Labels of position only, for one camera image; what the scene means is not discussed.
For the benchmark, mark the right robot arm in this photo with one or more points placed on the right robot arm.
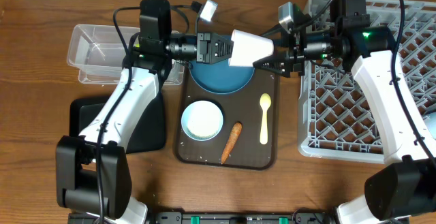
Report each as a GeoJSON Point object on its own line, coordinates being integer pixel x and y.
{"type": "Point", "coordinates": [406, 186]}

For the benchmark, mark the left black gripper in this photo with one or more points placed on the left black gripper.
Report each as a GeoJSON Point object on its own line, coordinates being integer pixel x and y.
{"type": "Point", "coordinates": [203, 51]}

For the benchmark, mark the light blue rice bowl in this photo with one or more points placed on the light blue rice bowl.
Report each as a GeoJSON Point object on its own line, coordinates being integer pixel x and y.
{"type": "Point", "coordinates": [202, 120]}

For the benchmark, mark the yellow plastic spoon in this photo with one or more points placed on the yellow plastic spoon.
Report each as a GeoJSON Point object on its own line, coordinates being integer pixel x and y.
{"type": "Point", "coordinates": [265, 102]}

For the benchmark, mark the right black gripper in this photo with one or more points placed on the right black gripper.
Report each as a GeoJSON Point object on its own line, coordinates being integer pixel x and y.
{"type": "Point", "coordinates": [293, 54]}

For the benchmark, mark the pink white cup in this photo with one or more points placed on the pink white cup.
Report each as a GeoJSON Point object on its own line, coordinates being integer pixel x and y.
{"type": "Point", "coordinates": [249, 48]}

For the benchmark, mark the light blue cup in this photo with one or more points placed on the light blue cup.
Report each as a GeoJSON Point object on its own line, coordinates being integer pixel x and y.
{"type": "Point", "coordinates": [430, 122]}

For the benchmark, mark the clear plastic waste bin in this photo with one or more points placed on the clear plastic waste bin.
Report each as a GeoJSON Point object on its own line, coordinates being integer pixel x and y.
{"type": "Point", "coordinates": [97, 51]}

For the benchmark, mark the grey dishwasher rack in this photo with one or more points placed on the grey dishwasher rack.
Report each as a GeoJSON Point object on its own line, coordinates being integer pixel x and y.
{"type": "Point", "coordinates": [334, 117]}

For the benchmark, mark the dark blue plate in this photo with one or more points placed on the dark blue plate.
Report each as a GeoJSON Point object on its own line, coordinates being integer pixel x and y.
{"type": "Point", "coordinates": [220, 78]}

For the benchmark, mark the brown serving tray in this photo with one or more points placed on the brown serving tray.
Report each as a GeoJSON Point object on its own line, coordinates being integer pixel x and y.
{"type": "Point", "coordinates": [242, 106]}

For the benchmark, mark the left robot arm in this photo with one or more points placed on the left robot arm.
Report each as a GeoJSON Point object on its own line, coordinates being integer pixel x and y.
{"type": "Point", "coordinates": [92, 173]}

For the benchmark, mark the orange carrot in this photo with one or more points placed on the orange carrot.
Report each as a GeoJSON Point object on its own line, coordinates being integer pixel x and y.
{"type": "Point", "coordinates": [233, 137]}

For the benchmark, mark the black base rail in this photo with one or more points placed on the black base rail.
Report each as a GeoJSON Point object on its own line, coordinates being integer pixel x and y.
{"type": "Point", "coordinates": [297, 217]}

